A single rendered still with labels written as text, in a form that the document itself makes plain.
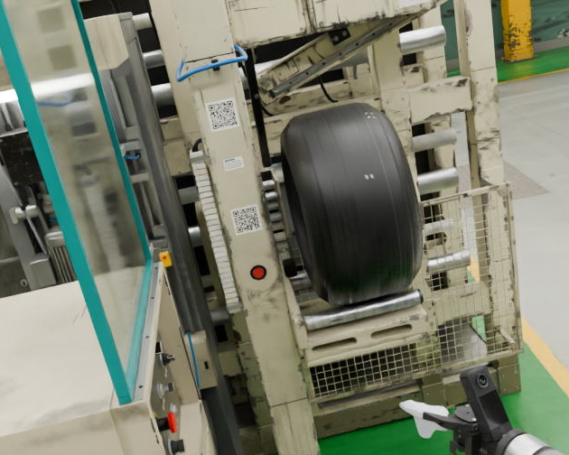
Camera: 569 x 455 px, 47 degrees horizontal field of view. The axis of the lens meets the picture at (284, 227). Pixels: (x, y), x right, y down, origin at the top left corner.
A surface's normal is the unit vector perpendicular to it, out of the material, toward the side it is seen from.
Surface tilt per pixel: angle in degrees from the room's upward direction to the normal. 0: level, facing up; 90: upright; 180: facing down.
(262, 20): 90
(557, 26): 90
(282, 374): 90
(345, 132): 31
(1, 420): 0
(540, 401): 0
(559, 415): 0
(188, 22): 90
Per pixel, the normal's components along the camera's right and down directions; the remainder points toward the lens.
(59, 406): -0.19, -0.92
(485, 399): 0.37, -0.31
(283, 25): 0.13, 0.33
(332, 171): -0.01, -0.32
